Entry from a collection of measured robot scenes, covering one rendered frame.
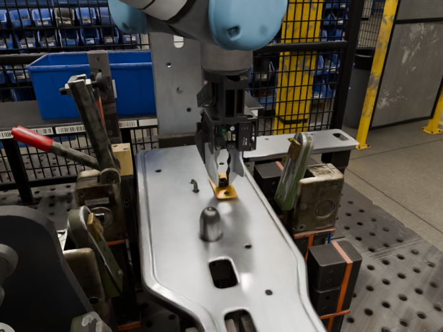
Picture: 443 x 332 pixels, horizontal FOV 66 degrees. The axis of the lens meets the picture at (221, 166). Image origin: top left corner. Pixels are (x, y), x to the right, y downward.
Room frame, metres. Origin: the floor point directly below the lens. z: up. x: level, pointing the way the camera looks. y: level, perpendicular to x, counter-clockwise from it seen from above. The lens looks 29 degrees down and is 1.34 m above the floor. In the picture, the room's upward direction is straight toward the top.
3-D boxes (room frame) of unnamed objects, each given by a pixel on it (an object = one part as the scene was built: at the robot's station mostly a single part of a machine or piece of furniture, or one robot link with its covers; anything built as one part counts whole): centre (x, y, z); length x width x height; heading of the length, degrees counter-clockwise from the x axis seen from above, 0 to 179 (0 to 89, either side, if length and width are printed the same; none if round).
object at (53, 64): (0.91, 0.31, 1.09); 0.30 x 0.17 x 0.13; 98
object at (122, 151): (0.57, 0.19, 0.88); 0.04 x 0.04 x 0.36; 14
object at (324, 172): (0.52, -0.17, 0.87); 0.12 x 0.09 x 0.35; 104
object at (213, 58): (0.51, -0.01, 1.24); 0.08 x 0.08 x 0.05
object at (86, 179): (0.48, 0.21, 0.88); 0.07 x 0.06 x 0.35; 104
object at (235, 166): (0.52, -0.03, 1.06); 0.06 x 0.03 x 0.09; 14
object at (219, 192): (0.54, 0.00, 1.01); 0.08 x 0.04 x 0.01; 14
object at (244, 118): (0.51, -0.01, 1.16); 0.09 x 0.08 x 0.12; 14
